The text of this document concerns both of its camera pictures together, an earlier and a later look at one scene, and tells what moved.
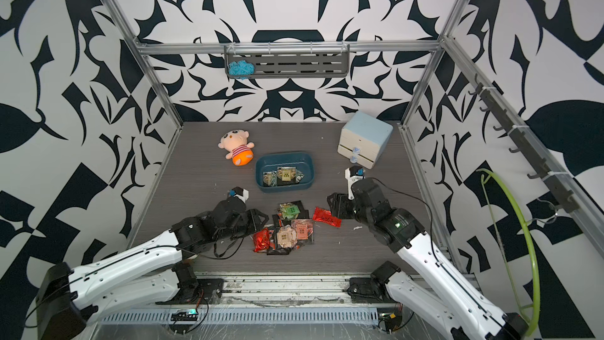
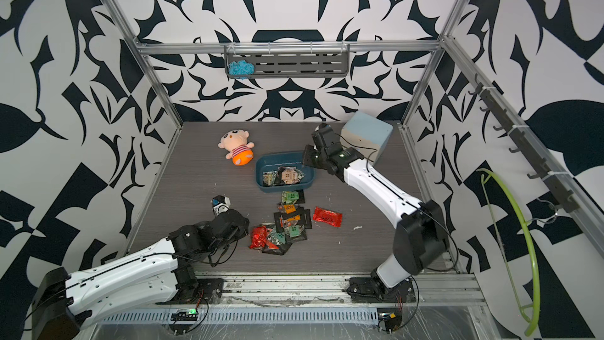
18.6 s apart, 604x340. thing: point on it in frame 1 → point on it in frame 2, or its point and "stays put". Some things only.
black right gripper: (336, 205) → (306, 155)
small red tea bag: (325, 216) stays put
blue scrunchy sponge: (241, 68) stays put
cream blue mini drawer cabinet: (362, 139) stays put
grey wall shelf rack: (281, 61) stays put
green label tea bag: (289, 211) → (289, 197)
